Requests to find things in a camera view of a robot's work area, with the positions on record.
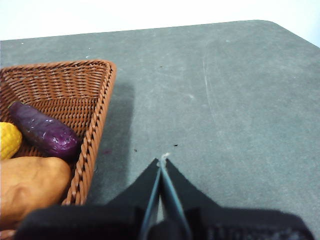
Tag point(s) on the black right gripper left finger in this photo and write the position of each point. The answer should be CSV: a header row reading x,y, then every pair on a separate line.
x,y
100,222

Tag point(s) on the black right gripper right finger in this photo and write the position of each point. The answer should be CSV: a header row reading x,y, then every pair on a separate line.
x,y
237,225

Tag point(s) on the brown potato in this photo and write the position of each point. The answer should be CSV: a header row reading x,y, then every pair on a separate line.
x,y
32,185

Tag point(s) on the purple eggplant with green stem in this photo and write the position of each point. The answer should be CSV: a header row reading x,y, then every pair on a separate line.
x,y
45,130

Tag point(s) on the yellow corn cob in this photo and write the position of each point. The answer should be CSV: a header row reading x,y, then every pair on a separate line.
x,y
8,140

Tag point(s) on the brown woven wicker basket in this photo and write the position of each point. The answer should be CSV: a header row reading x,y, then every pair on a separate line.
x,y
70,87

